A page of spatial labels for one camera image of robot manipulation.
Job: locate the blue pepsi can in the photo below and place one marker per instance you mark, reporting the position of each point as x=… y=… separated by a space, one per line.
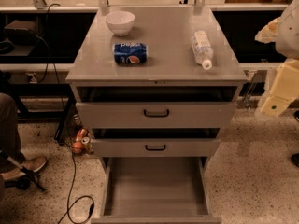
x=130 y=52

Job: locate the grey drawer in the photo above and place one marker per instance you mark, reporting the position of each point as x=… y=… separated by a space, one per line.
x=180 y=142
x=190 y=107
x=156 y=190

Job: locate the bottom grey drawer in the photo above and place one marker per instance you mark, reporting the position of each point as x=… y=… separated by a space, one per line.
x=156 y=190

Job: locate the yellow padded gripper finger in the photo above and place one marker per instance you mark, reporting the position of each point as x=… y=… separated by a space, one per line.
x=269 y=32
x=284 y=89

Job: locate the person leg brown trousers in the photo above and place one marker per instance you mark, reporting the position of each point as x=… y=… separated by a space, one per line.
x=10 y=141

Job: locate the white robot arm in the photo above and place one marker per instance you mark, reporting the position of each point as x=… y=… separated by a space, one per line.
x=287 y=42

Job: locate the black box on shelf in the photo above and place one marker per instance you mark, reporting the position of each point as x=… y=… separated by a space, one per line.
x=21 y=32

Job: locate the middle grey drawer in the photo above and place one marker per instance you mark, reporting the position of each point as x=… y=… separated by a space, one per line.
x=180 y=142

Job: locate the black drawer handle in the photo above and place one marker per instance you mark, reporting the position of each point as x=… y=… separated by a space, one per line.
x=155 y=148
x=162 y=114

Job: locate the top grey drawer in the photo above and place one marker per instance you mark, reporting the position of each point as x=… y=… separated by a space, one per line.
x=190 y=107

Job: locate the black chair base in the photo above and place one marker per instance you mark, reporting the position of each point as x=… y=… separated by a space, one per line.
x=27 y=176

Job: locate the clear plastic water bottle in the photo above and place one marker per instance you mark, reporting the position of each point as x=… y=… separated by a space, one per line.
x=202 y=50

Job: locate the tan shoe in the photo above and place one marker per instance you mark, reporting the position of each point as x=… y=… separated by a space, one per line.
x=13 y=172

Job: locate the grey drawer cabinet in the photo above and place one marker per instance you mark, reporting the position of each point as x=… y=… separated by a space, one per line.
x=167 y=32

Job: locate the orange soda can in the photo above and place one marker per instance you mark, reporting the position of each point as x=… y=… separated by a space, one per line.
x=83 y=145
x=81 y=134

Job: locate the black top drawer handle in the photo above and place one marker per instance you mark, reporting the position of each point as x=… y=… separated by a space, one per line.
x=162 y=114

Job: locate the black middle drawer handle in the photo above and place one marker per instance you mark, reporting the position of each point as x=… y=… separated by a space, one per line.
x=155 y=148

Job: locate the white ceramic bowl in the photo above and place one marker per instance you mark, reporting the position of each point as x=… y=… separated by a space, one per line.
x=120 y=23

